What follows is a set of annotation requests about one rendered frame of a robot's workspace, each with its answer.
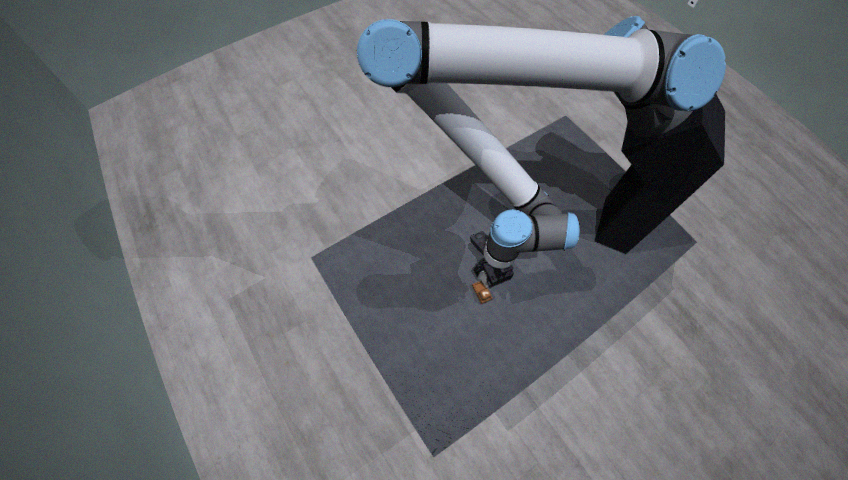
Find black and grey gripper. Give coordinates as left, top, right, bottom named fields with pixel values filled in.
left=474, top=257, right=514, bottom=288

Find brown wooden tray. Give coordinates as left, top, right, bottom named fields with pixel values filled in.
left=472, top=281, right=493, bottom=304

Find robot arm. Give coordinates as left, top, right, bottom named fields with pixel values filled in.
left=357, top=16, right=726, bottom=269

